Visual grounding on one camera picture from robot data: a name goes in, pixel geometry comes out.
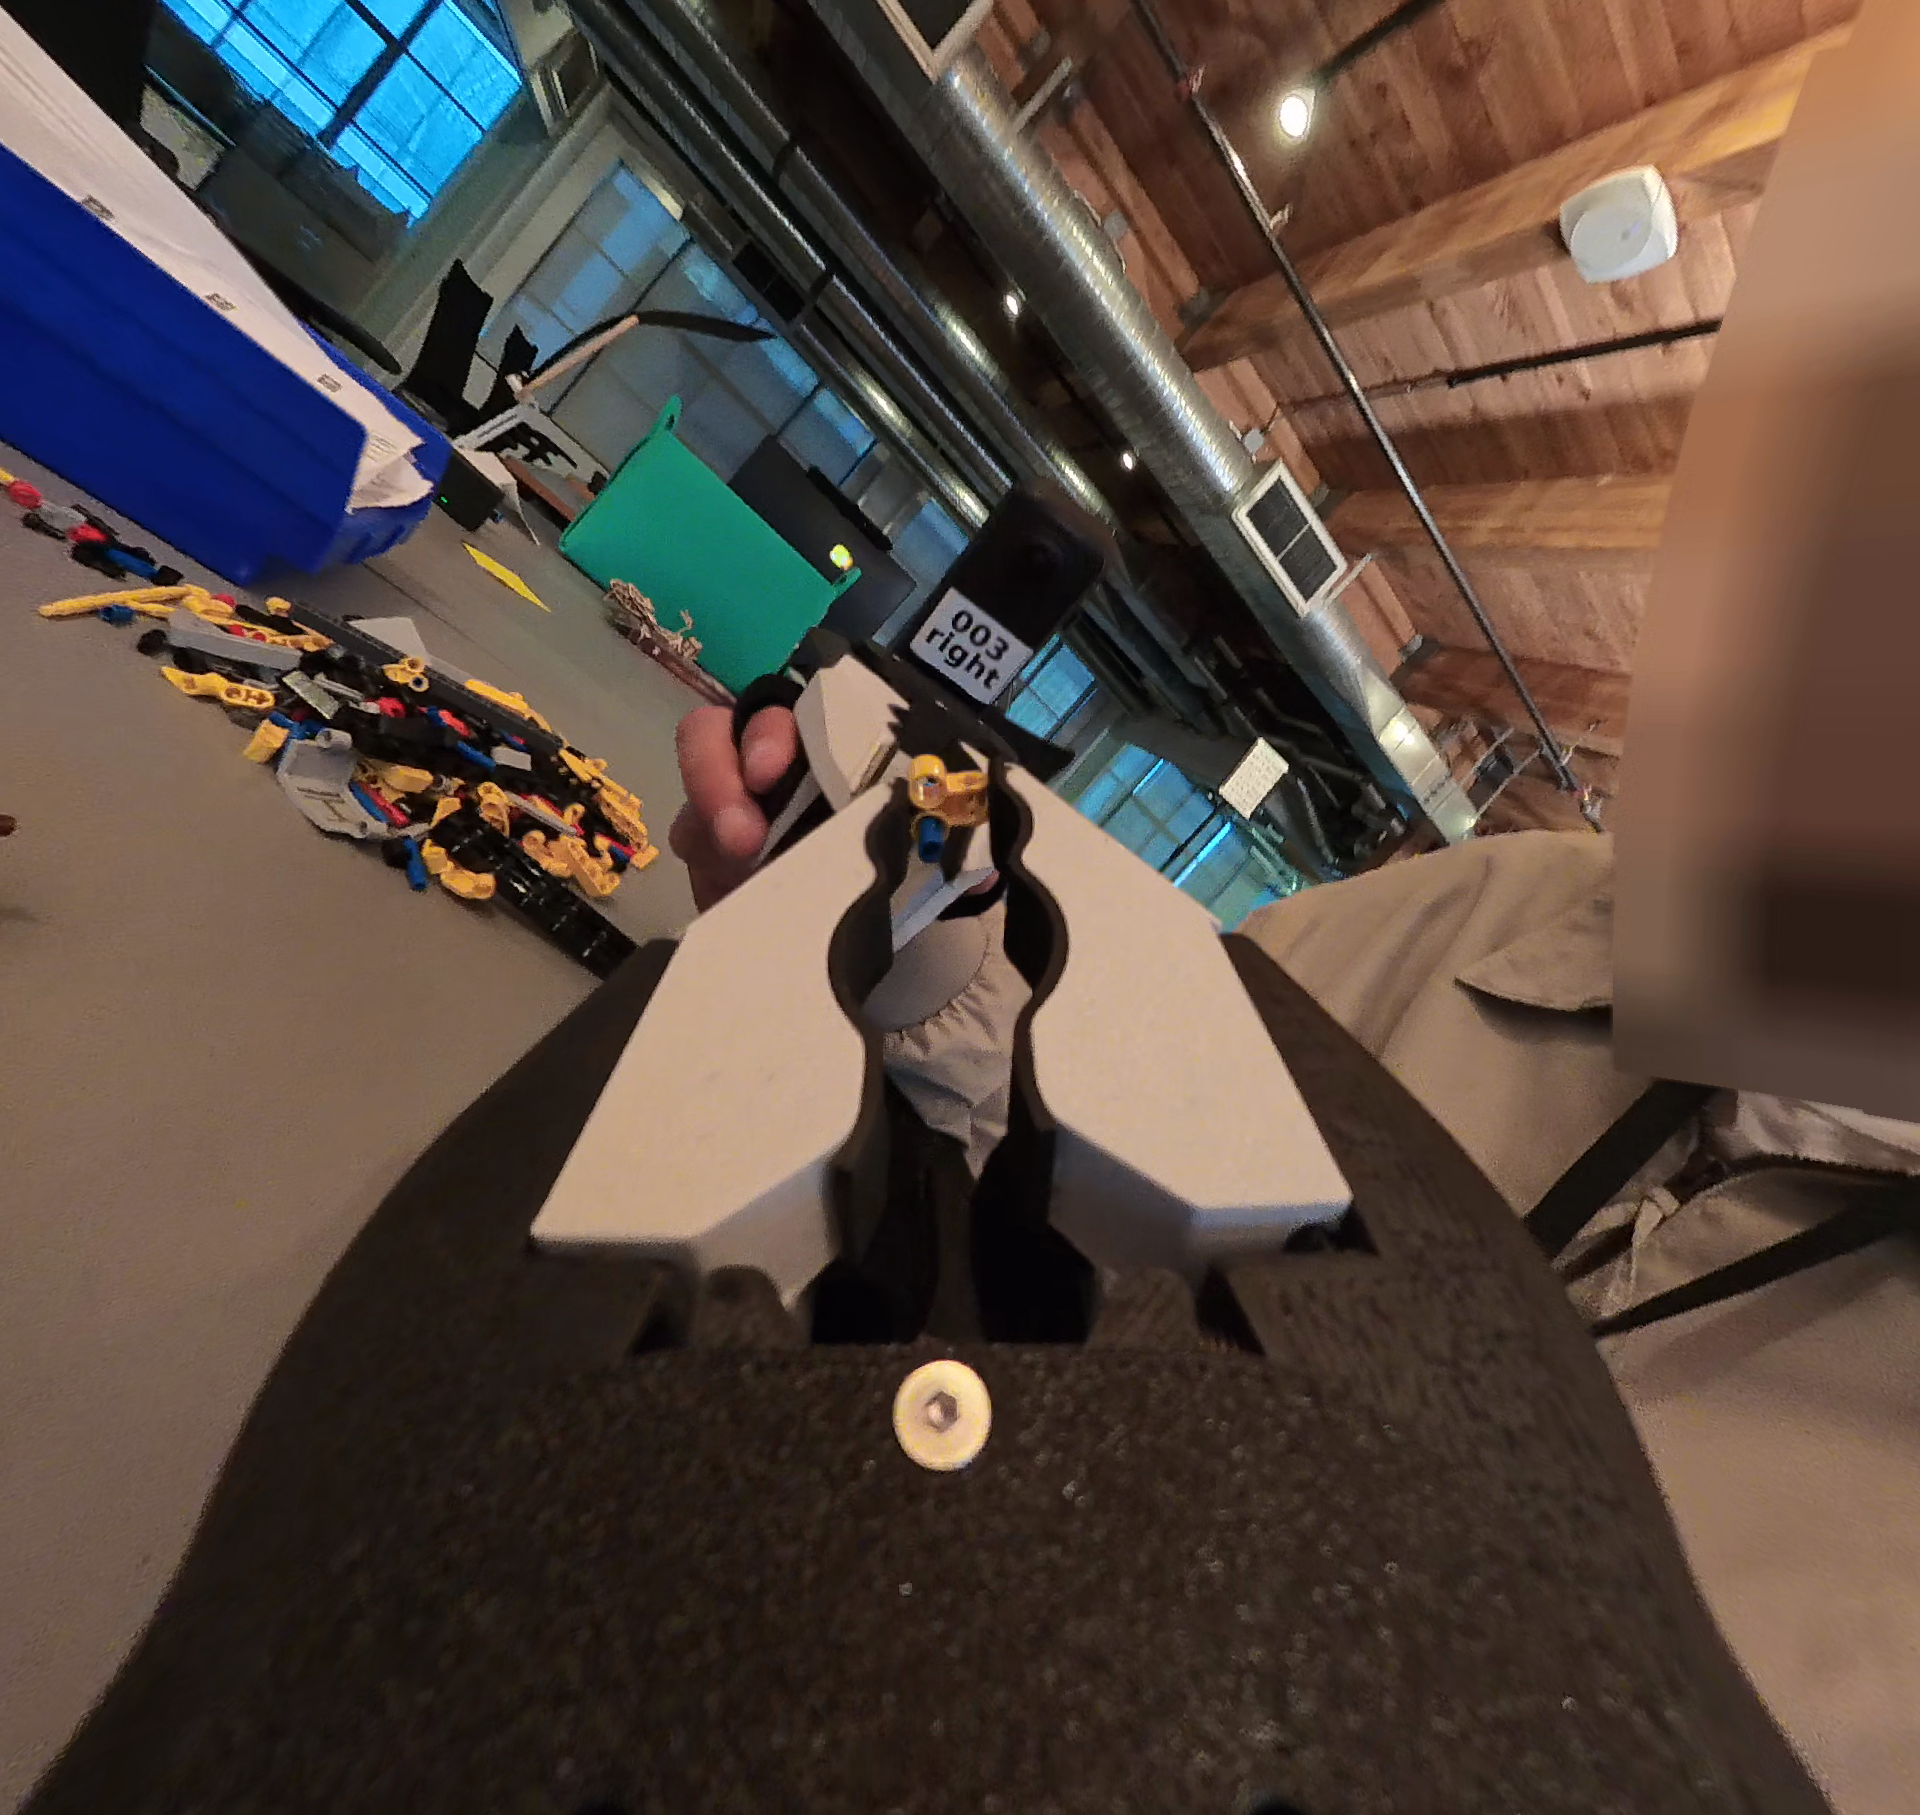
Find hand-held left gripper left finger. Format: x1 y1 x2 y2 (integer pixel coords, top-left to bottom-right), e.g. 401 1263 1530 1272
530 794 933 1345

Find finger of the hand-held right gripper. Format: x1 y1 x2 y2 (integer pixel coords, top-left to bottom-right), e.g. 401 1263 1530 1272
796 652 912 820

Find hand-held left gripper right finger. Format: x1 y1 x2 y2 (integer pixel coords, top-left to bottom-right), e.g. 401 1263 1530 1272
972 772 1355 1345

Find yellow brick with blue pin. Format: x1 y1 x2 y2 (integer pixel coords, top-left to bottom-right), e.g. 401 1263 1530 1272
903 753 996 854

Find pile of toy brick pieces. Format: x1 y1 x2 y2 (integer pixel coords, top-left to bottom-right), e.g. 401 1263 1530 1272
0 472 664 981

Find person's right forearm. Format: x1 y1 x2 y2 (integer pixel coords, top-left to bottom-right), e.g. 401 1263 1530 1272
869 893 1039 1171

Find grey desk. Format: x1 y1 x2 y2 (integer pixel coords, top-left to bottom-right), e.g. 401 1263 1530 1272
0 442 708 1789

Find person's right hand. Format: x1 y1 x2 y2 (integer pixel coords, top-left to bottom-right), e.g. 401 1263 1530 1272
668 696 808 918

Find small wooden model pieces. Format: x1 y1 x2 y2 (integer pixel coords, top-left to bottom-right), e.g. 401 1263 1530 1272
602 578 708 666

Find teal green panel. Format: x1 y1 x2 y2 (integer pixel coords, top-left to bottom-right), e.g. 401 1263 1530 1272
559 393 867 699

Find person's beige jacket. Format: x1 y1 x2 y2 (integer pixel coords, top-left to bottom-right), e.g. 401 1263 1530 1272
1236 827 1920 1345

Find white ceiling speaker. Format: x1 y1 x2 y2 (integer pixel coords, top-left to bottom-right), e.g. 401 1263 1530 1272
1560 165 1680 285

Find paned window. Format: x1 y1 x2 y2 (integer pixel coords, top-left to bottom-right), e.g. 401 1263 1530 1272
151 0 528 228

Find silver ventilation duct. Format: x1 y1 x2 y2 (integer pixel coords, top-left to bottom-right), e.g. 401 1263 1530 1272
571 0 1442 829

